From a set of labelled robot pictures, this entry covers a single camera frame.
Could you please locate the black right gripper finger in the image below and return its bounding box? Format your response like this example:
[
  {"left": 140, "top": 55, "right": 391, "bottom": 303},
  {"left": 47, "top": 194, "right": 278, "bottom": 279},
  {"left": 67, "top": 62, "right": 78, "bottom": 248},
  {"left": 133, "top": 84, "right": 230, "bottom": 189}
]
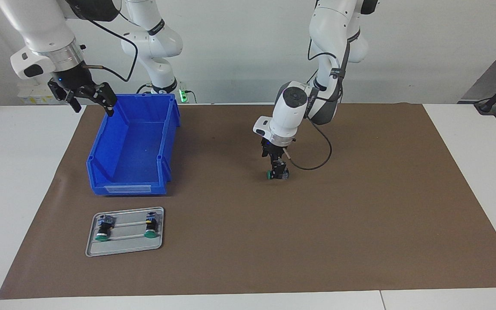
[
  {"left": 48, "top": 81, "right": 82, "bottom": 114},
  {"left": 81, "top": 81, "right": 118, "bottom": 118}
]

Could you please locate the green push button switch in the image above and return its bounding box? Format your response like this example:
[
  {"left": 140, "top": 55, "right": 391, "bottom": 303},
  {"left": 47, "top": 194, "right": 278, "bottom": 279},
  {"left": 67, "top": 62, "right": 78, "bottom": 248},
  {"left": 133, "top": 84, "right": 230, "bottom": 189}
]
[
  {"left": 144, "top": 212, "right": 159, "bottom": 239},
  {"left": 267, "top": 167, "right": 291, "bottom": 180},
  {"left": 94, "top": 214, "right": 116, "bottom": 242}
]

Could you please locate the white electrical box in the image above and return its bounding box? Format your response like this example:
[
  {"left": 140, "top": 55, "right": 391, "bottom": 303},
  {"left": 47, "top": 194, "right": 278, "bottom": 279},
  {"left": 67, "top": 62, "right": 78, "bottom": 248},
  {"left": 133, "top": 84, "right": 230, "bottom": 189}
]
[{"left": 17, "top": 83, "right": 61, "bottom": 105}]

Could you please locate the blue plastic storage bin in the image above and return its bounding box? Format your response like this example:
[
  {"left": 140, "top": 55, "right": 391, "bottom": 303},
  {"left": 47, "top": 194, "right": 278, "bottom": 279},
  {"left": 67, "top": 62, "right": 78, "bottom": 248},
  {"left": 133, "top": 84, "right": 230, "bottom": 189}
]
[{"left": 86, "top": 93, "right": 182, "bottom": 196}]

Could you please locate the brown table mat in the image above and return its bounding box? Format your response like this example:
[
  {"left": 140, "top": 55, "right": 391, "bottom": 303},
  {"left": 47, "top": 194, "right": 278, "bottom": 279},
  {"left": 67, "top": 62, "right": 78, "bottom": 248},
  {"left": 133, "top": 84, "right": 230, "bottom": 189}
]
[{"left": 0, "top": 103, "right": 496, "bottom": 300}]

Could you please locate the silver metal tray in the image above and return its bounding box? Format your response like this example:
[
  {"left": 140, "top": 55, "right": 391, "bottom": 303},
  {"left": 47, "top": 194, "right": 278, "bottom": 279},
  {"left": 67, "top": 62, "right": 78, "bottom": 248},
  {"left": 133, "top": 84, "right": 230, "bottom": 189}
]
[{"left": 85, "top": 207, "right": 165, "bottom": 257}]

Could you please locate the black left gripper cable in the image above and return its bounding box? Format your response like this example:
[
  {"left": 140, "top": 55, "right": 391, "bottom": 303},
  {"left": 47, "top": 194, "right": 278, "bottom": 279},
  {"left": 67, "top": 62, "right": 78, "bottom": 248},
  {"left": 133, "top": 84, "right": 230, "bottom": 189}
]
[{"left": 283, "top": 39, "right": 351, "bottom": 171}]

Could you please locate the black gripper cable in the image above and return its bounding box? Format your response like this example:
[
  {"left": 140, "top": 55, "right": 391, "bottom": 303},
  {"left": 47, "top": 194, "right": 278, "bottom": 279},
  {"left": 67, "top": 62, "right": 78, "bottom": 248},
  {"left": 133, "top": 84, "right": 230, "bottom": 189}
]
[
  {"left": 283, "top": 39, "right": 351, "bottom": 171},
  {"left": 69, "top": 0, "right": 139, "bottom": 82}
]

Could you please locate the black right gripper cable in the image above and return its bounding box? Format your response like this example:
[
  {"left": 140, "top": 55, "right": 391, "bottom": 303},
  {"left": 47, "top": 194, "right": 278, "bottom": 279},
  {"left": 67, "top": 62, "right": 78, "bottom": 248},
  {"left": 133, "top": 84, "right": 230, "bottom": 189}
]
[{"left": 69, "top": 0, "right": 139, "bottom": 82}]

